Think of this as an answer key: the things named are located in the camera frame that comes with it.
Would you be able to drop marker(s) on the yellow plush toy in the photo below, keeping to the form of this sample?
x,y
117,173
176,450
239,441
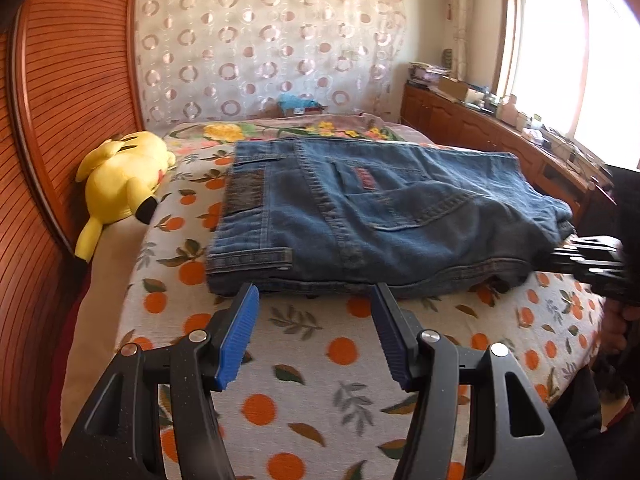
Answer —
x,y
130,175

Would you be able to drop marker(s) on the slatted wooden wardrobe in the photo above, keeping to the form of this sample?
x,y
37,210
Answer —
x,y
65,135

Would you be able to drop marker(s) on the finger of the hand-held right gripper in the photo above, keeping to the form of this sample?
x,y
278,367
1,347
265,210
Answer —
x,y
590,256

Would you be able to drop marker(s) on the circle pattern sheer curtain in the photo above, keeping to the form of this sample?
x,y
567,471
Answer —
x,y
270,45

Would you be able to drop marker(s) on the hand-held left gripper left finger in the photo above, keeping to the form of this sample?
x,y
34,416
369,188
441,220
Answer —
x,y
237,340

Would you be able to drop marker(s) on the stack of papers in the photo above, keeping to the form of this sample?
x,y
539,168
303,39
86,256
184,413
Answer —
x,y
425,72

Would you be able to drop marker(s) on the blue denim pants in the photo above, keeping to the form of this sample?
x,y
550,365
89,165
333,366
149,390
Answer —
x,y
380,215

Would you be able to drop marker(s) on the wood framed window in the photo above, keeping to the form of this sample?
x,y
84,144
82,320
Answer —
x,y
565,50

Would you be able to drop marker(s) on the beige window curtain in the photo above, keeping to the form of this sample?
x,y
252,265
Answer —
x,y
457,15

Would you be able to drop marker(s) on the person's dark clothing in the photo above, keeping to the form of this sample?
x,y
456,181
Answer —
x,y
590,410

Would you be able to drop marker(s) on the beige mattress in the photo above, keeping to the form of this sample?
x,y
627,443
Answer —
x,y
100,320

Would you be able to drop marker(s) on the cardboard box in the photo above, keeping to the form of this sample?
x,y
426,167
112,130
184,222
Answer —
x,y
457,87

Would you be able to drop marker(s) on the blue bag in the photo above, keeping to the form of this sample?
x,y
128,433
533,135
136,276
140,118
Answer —
x,y
297,102

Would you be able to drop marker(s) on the floral blanket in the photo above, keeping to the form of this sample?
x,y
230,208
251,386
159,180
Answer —
x,y
225,130

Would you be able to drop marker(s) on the person's right hand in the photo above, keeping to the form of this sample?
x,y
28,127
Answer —
x,y
622,327

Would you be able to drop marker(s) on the long wooden cabinet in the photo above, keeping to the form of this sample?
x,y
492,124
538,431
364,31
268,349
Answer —
x,y
475,125

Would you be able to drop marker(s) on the orange fruit print bed sheet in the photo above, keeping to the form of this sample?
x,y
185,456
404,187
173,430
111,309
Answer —
x,y
320,375

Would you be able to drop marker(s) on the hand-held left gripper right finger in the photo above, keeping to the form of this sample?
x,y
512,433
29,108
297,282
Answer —
x,y
395,345

